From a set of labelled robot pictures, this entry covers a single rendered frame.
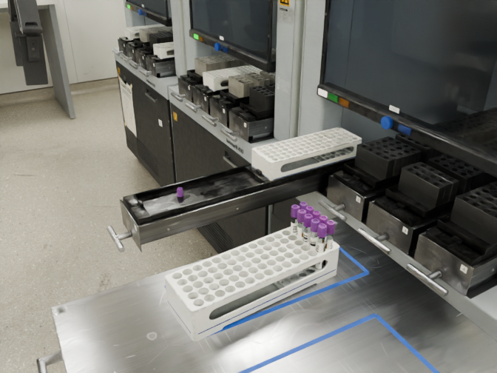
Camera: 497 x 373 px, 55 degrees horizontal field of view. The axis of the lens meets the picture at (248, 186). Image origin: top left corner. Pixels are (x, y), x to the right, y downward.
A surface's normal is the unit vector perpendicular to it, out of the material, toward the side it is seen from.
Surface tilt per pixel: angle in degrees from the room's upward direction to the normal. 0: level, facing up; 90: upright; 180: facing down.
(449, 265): 90
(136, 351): 0
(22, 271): 0
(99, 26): 90
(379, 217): 90
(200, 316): 90
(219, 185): 0
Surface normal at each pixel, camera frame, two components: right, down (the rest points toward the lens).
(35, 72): 0.48, 0.40
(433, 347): 0.00, -0.87
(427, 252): -0.87, 0.25
